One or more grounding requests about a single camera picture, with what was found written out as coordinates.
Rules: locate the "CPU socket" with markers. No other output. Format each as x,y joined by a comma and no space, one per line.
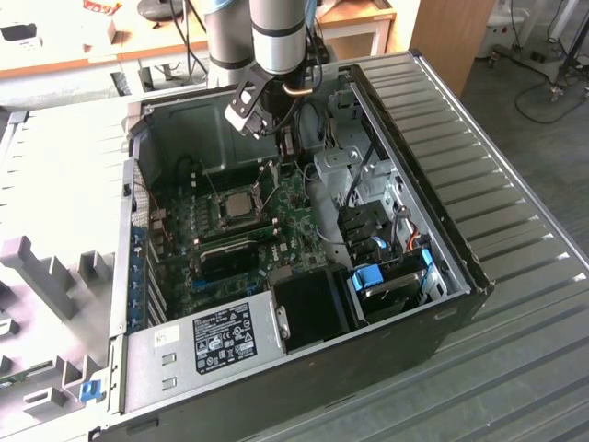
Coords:
221,222

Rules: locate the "black open PC case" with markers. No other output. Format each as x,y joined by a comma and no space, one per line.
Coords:
368,359

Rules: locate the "green motherboard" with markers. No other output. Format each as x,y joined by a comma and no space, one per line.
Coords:
294,230

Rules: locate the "small brown cardboard box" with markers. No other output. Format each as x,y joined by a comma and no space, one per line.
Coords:
112,31

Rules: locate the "grey parts rack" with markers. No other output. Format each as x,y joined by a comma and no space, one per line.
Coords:
46,276

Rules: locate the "small wooden table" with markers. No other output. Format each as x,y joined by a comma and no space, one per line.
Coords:
354,14

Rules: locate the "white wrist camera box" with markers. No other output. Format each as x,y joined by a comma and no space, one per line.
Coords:
241,112

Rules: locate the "square silver CPU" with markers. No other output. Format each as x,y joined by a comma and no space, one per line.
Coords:
238,205

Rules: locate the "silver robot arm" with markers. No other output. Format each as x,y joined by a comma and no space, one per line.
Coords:
276,46

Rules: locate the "black foam block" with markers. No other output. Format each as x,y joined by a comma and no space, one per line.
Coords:
119,83

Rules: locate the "wooden cabinet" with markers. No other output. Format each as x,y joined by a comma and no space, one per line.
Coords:
446,41

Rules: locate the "hard disk in blue carrier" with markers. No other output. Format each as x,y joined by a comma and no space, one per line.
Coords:
366,278

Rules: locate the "green RAM stick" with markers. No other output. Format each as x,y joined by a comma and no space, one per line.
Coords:
23,376
260,234

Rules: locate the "dark round monitor base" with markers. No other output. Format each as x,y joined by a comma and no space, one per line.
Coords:
154,9

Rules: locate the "black disk bay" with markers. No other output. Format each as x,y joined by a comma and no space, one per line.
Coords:
363,221

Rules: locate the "silver drive cage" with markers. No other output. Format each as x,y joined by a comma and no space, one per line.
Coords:
336,159

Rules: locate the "black graphics card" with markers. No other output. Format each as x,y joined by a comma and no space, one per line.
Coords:
230,264

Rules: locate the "white label printer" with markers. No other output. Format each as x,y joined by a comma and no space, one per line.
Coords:
18,34

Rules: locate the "silver power supply unit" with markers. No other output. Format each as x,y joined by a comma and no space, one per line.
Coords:
152,368

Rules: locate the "red snack packet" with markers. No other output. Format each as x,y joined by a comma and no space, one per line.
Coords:
101,7

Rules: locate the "blue slot latch strip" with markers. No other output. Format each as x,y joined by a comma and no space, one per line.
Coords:
135,267

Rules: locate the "black wheeled stand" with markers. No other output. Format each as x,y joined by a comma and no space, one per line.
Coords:
557,92

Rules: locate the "white wheeled equipment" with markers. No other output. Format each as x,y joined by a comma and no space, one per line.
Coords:
499,27

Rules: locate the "wooden desk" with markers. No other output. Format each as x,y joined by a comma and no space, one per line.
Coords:
46,57

